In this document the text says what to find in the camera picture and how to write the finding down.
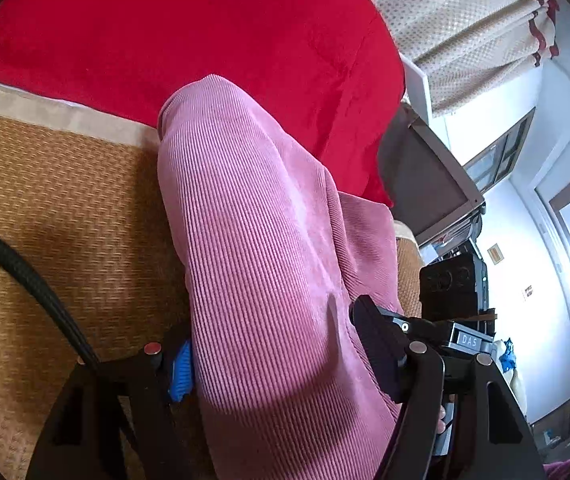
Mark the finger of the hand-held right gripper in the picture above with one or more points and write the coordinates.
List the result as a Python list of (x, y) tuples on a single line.
[(415, 325)]

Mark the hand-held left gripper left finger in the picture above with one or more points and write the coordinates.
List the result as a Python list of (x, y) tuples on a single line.
[(180, 372)]

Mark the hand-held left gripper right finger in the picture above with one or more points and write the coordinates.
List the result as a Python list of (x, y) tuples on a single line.
[(380, 355)]

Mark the person's right hand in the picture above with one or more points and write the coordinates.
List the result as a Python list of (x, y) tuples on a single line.
[(442, 417)]

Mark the blue cloth item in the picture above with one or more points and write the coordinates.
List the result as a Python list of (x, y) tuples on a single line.
[(507, 359)]

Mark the grey panel furniture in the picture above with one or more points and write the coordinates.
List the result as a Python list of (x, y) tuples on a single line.
[(425, 180)]

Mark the dark framed window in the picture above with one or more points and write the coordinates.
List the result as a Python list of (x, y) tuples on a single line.
[(502, 152)]

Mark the white panel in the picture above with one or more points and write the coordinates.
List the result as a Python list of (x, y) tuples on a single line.
[(417, 87)]

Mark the woven bamboo mat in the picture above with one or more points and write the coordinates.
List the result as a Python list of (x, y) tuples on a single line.
[(65, 200)]

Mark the beige dotted curtain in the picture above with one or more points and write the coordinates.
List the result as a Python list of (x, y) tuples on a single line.
[(465, 25)]

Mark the red blanket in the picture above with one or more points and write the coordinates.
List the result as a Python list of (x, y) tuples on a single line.
[(190, 25)]

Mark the small wall plaque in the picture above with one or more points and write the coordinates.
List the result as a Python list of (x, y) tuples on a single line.
[(495, 253)]

